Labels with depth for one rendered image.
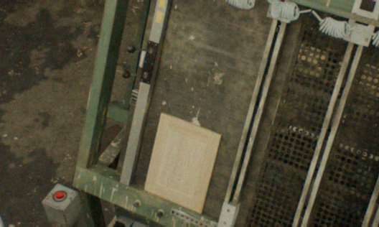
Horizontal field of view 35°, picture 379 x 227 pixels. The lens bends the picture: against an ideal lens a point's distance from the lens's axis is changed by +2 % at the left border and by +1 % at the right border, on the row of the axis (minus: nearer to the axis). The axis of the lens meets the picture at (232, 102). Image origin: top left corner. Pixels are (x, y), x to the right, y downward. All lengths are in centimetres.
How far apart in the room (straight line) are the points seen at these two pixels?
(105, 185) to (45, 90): 192
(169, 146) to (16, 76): 240
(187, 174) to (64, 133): 181
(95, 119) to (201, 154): 56
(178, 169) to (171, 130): 19
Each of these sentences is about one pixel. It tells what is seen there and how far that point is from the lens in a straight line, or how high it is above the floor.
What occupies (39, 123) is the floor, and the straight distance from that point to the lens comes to 457.
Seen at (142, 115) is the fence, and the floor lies 122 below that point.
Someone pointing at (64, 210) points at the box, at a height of 92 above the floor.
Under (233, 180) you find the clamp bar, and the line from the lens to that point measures 265.
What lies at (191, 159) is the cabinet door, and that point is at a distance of 277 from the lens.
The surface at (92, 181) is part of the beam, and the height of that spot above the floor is 86.
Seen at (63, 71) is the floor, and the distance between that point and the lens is 492.
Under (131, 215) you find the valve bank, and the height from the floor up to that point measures 77.
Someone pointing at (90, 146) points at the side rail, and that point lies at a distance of 298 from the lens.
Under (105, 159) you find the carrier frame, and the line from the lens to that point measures 321.
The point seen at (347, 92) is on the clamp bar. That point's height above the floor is 160.
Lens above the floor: 326
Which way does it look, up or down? 46 degrees down
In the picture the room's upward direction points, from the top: 2 degrees clockwise
